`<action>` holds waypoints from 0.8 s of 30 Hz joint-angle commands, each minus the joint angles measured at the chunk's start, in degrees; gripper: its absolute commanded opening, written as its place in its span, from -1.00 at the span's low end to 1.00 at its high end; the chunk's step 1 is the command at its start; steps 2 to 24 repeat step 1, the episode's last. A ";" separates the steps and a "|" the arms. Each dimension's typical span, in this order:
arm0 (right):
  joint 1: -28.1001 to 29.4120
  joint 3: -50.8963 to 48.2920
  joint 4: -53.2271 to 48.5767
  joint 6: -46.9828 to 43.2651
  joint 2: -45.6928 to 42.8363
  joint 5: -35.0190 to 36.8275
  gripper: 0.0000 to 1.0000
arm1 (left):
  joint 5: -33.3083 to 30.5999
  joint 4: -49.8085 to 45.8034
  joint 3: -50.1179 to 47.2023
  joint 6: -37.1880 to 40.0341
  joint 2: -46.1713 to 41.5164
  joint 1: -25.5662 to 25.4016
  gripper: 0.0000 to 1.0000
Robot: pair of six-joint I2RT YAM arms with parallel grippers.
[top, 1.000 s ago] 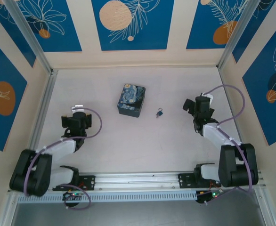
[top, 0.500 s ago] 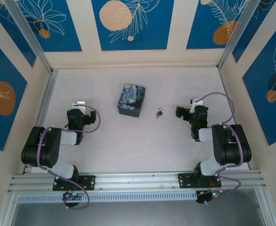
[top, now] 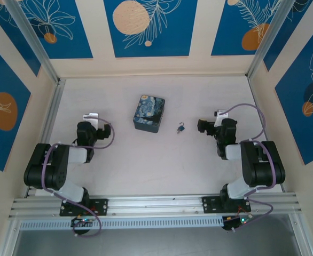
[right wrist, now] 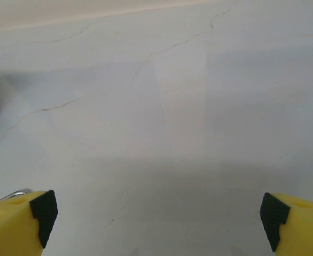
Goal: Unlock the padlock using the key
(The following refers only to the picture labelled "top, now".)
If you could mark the small blue padlock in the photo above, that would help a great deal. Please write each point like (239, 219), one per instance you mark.
(181, 128)

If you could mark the starry night print tin box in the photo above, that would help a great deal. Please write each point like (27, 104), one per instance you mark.
(148, 114)

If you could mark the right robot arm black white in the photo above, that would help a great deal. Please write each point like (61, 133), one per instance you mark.
(263, 170)

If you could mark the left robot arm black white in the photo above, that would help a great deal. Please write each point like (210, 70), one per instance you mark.
(47, 160)

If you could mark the grey metal sheet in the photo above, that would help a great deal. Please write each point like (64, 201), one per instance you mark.
(156, 242)

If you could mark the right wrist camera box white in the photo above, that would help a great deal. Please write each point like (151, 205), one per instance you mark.
(220, 114)

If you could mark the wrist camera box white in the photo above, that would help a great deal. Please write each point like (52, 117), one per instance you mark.
(220, 114)
(91, 116)

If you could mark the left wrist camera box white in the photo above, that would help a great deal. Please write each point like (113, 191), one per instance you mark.
(91, 116)

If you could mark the aluminium table side rail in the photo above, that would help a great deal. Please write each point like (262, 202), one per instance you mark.
(266, 138)
(52, 120)

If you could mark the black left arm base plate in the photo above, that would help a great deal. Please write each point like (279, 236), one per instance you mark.
(100, 206)

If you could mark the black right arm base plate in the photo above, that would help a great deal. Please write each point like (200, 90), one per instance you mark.
(211, 204)

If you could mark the aluminium mounting rail beam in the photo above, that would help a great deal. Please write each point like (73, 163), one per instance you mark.
(156, 202)

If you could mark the aluminium frame post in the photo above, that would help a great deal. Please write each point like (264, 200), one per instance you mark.
(268, 40)
(31, 37)

